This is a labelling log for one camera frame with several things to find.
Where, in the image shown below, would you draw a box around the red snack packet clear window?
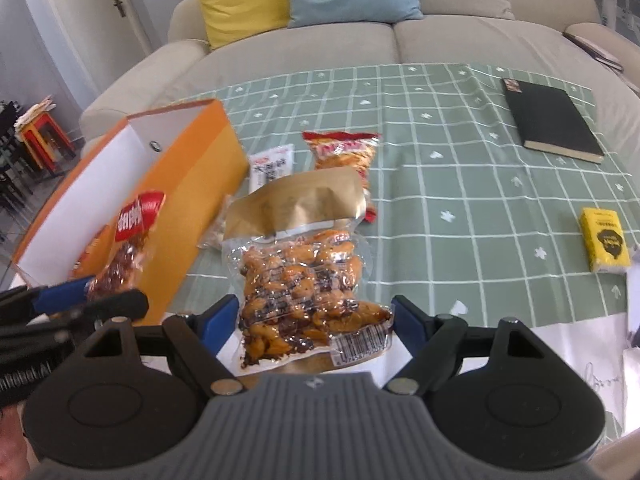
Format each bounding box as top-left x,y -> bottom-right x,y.
70,190 -> 168,301

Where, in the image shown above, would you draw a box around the orange cardboard box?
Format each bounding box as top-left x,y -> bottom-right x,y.
10,99 -> 251,326

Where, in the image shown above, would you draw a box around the black notebook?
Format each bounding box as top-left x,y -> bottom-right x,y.
502,77 -> 606,165

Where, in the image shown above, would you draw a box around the yellow tissue pack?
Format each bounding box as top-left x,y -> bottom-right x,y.
579,207 -> 632,275

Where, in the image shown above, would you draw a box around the brown-top clear snack packet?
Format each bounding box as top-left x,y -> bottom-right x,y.
220,167 -> 396,376

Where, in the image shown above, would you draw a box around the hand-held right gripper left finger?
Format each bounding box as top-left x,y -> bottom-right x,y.
82,294 -> 241,396

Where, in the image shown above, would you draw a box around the pile of papers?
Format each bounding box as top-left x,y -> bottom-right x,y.
15,95 -> 58,128

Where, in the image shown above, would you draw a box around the person's left forearm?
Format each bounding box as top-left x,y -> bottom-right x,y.
0,402 -> 36,480

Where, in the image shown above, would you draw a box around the white door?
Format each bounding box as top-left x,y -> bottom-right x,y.
50,0 -> 151,61

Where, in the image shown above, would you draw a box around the white snack packet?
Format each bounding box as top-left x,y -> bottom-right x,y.
248,144 -> 296,193

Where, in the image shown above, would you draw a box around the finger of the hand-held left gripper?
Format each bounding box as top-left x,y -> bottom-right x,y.
0,289 -> 150,346
0,275 -> 96,318

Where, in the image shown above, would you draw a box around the stacked red yellow stools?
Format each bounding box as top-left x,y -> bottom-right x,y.
17,110 -> 76,176

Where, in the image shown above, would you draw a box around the green checked tablecloth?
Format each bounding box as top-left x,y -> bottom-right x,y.
165,62 -> 640,331

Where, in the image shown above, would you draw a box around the black dining chair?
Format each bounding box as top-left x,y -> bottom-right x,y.
0,101 -> 36,211

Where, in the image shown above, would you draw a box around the beige sofa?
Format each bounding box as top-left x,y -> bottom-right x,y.
80,0 -> 640,161

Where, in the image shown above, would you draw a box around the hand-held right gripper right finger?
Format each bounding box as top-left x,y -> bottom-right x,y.
382,294 -> 543,395

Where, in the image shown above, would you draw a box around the yellow cushion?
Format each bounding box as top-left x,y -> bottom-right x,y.
186,0 -> 293,51

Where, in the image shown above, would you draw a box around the striped orange snack bag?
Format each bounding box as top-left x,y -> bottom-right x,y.
302,130 -> 382,223

